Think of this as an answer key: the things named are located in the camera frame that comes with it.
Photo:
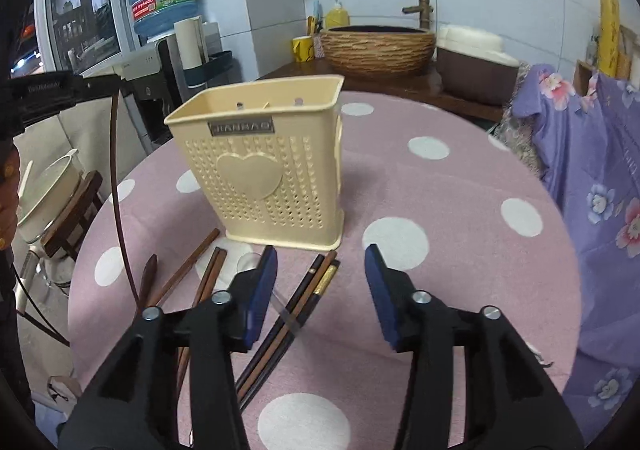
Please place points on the dark wooden cabinet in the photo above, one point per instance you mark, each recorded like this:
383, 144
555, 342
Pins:
400, 87

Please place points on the person's left forearm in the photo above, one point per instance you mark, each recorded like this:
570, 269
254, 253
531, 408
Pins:
7, 200

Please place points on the yellow roll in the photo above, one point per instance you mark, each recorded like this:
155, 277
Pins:
610, 34

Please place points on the brass faucet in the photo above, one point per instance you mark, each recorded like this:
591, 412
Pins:
424, 12

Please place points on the clear plastic spoon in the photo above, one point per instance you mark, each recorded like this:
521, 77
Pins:
287, 317

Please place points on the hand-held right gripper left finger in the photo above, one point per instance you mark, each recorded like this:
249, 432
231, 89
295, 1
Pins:
260, 295

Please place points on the black chopstick with gold band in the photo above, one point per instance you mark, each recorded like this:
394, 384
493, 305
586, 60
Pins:
327, 277

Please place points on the yellow mug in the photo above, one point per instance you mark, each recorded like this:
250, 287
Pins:
302, 49

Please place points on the dark wooden stool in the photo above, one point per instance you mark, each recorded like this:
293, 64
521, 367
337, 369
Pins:
75, 215

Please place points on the dark teal caddy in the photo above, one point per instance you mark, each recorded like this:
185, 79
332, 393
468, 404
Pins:
215, 67

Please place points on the beige cloth cover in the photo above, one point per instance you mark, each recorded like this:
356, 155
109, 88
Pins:
95, 134

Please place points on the brown and white rice cooker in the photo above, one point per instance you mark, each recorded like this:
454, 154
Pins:
475, 74

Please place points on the blue brush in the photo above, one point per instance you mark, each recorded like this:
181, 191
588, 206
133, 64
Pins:
316, 12

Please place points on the purple floral cloth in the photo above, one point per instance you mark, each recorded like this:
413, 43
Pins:
590, 169

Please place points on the rolled cream paper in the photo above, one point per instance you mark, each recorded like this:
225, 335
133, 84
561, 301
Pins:
190, 42

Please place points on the light wooden box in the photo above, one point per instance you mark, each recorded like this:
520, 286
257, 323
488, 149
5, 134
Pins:
582, 77

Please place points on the paisley patterned cloth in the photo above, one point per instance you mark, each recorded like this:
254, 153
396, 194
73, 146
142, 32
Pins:
520, 139

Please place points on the white plastic basin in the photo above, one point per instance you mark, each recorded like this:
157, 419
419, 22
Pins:
47, 195

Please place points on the yellow soap bottle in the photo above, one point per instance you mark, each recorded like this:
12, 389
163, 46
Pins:
337, 17

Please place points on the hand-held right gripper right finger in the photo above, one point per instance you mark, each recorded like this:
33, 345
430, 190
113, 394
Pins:
380, 295

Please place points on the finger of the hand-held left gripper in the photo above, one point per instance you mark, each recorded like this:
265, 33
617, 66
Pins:
97, 85

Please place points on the dark wooden spoon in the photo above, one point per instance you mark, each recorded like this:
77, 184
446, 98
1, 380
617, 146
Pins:
149, 275

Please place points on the reddish brown chopstick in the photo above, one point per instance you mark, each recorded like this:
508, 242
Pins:
322, 270

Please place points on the grey water dispenser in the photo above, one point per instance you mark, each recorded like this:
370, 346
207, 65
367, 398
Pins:
150, 74

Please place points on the woven pattern wash basin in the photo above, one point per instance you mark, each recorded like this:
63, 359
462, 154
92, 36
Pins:
377, 52

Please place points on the sliding glass window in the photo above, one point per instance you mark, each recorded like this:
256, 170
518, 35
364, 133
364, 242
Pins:
85, 4

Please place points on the pink polka dot tablecloth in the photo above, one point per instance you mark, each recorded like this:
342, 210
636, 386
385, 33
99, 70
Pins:
450, 255

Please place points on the cream perforated utensil holder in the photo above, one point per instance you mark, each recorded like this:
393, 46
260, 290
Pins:
250, 180

